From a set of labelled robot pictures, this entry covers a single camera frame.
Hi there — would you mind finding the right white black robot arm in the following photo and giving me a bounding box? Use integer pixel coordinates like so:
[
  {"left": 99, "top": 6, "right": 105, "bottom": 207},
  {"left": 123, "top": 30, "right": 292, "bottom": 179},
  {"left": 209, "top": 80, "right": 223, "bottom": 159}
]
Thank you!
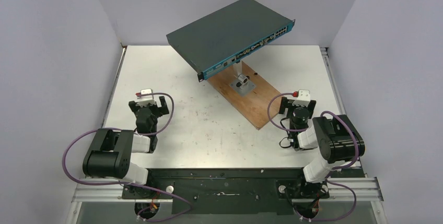
[{"left": 278, "top": 97, "right": 365, "bottom": 197}]

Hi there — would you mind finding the teal grey network switch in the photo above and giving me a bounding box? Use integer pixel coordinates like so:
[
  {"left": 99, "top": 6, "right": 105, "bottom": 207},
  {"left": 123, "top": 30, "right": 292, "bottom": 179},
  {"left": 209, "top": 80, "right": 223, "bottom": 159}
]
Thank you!
[{"left": 166, "top": 0, "right": 295, "bottom": 81}]

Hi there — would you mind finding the metal switch mounting stand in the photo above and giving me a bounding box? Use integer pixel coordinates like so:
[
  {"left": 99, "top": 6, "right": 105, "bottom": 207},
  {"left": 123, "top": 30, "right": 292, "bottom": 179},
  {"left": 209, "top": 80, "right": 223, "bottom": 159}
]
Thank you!
[{"left": 229, "top": 61, "right": 256, "bottom": 97}]

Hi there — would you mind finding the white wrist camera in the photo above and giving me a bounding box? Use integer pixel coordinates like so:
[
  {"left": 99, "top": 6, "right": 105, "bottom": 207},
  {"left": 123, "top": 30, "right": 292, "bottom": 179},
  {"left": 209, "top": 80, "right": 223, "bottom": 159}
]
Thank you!
[
  {"left": 135, "top": 88, "right": 155, "bottom": 104},
  {"left": 293, "top": 89, "right": 311, "bottom": 107}
]

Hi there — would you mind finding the wooden base board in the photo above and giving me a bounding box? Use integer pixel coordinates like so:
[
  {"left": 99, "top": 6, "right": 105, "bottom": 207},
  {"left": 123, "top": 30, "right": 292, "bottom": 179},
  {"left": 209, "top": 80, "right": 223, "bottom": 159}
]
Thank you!
[{"left": 207, "top": 62, "right": 280, "bottom": 129}]

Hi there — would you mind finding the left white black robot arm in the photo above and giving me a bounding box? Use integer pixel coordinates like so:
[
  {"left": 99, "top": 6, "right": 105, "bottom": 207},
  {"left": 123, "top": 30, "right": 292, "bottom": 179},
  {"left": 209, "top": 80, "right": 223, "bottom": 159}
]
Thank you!
[{"left": 83, "top": 92, "right": 173, "bottom": 198}]

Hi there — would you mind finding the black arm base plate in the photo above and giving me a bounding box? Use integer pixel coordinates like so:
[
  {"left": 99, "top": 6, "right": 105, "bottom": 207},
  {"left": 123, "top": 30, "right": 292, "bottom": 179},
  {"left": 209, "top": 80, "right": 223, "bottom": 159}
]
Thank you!
[{"left": 122, "top": 169, "right": 338, "bottom": 215}]

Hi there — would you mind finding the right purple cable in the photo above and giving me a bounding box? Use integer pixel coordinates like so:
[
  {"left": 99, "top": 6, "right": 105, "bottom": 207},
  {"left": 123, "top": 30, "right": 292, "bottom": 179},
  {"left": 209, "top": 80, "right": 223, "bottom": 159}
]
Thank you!
[{"left": 266, "top": 93, "right": 360, "bottom": 222}]

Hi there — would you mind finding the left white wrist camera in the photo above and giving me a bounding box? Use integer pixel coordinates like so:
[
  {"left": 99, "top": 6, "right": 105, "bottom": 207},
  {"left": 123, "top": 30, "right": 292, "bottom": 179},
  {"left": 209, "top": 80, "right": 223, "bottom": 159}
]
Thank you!
[{"left": 135, "top": 88, "right": 155, "bottom": 104}]

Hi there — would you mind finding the purple cable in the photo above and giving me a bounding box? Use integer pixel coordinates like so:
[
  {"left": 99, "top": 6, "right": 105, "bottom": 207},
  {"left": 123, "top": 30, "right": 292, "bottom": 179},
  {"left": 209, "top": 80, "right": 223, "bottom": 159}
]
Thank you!
[
  {"left": 266, "top": 93, "right": 360, "bottom": 222},
  {"left": 61, "top": 92, "right": 193, "bottom": 223}
]

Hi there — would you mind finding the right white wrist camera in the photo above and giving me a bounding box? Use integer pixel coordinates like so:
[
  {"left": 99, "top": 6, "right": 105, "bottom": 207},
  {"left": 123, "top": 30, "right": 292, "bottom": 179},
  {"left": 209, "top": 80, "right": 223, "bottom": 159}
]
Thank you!
[{"left": 293, "top": 89, "right": 311, "bottom": 107}]

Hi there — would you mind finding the aluminium frame rail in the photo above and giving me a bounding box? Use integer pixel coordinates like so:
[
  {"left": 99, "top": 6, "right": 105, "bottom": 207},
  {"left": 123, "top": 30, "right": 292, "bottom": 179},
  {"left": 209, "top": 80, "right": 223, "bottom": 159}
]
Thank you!
[{"left": 72, "top": 178, "right": 383, "bottom": 203}]

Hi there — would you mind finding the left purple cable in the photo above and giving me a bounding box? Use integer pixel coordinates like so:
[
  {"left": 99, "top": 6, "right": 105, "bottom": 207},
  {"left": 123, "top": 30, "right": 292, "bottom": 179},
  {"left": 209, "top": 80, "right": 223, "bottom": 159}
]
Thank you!
[{"left": 61, "top": 92, "right": 193, "bottom": 223}]

